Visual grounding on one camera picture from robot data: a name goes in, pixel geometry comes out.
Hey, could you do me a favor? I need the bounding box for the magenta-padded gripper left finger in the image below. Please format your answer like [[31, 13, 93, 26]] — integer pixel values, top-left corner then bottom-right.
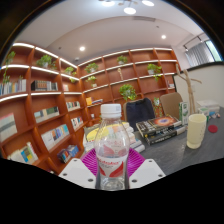
[[58, 148, 99, 190]]

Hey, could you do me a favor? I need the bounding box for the wooden bookshelf unit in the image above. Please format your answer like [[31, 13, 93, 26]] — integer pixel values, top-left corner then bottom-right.
[[0, 41, 179, 174]]

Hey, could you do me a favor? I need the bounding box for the tall green white carton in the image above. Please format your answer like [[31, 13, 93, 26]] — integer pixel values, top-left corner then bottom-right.
[[178, 101, 190, 126]]

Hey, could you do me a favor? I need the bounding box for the cream mug with red print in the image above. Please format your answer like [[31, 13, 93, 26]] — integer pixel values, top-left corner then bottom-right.
[[186, 113, 208, 150]]

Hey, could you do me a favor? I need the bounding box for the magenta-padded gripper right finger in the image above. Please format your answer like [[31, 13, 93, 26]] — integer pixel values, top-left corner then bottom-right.
[[127, 148, 167, 190]]

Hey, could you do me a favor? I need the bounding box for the grey curtain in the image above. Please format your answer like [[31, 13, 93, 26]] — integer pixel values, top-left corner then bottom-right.
[[184, 41, 214, 68]]

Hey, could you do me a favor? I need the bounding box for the chair with dark jacket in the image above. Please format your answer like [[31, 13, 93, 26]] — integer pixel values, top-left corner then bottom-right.
[[125, 97, 156, 132]]

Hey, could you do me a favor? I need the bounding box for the window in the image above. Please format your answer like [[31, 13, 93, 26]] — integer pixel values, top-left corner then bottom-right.
[[204, 39, 223, 63]]

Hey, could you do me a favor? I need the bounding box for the flat round red coaster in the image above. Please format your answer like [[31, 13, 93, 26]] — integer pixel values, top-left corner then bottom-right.
[[207, 124, 219, 134]]

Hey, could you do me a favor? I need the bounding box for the clear plastic water bottle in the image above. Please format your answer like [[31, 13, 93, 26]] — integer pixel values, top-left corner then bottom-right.
[[93, 103, 131, 192]]

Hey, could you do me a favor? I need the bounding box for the ceiling air vent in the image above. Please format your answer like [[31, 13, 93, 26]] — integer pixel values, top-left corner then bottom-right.
[[133, 15, 157, 23]]

